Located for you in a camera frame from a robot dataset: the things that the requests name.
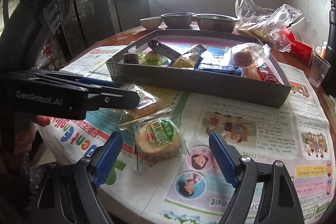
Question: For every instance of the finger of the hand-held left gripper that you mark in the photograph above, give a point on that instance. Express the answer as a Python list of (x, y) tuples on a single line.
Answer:
[(115, 99), (99, 83)]

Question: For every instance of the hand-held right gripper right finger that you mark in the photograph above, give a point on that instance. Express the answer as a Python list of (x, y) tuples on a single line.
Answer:
[(223, 158)]

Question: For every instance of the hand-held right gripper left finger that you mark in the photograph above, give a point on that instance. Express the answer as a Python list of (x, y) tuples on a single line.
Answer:
[(107, 158)]

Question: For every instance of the round rice cake green label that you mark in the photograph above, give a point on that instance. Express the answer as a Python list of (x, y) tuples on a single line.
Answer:
[(157, 142), (147, 107)]

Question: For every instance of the brown chocolate snack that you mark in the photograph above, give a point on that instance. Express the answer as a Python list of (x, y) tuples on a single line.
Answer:
[(131, 58)]

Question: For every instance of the green and yellow snack packet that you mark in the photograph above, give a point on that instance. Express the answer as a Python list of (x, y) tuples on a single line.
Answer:
[(153, 59)]

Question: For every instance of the dark shiny snack wrapper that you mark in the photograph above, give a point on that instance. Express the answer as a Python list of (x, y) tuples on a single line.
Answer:
[(162, 49)]

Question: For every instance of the grey cardboard box tray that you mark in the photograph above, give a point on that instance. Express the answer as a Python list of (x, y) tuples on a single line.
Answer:
[(204, 87)]

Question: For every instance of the orange striped snack bar packet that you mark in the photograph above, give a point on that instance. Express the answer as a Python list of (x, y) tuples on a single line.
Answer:
[(187, 57)]

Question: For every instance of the blue cookie packet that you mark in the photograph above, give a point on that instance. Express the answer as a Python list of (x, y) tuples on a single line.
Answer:
[(218, 69)]

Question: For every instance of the orange cracker packet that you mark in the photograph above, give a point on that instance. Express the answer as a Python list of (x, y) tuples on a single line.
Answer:
[(252, 73)]

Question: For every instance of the red and white candy packet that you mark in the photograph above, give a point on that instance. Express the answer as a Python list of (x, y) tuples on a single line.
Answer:
[(266, 74)]

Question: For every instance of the person's left hand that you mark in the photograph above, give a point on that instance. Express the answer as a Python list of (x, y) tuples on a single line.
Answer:
[(29, 134)]

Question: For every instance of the printed newspaper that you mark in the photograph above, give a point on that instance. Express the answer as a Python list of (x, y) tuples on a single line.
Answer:
[(236, 119)]

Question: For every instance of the dark cloth bag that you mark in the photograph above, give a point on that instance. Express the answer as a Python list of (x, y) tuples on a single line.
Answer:
[(31, 24)]

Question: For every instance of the small ceramic bowl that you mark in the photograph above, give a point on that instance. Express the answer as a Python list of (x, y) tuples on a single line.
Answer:
[(151, 23)]

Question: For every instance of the dark refrigerator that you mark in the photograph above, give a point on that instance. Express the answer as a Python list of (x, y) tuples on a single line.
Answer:
[(99, 3)]

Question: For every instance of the large steel bowl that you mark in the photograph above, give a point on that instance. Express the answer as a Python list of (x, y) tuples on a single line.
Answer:
[(215, 22)]

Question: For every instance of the clear plastic cup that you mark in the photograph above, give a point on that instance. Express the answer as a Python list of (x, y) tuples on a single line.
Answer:
[(319, 70)]

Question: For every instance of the red tissue box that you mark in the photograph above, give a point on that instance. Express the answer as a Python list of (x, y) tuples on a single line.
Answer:
[(299, 45)]

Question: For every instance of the clear plastic bag of biscuits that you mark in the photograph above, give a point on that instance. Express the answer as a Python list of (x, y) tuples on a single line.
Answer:
[(265, 22)]

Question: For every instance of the black thermos flask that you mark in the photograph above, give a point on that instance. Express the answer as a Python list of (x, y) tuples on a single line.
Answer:
[(330, 56)]

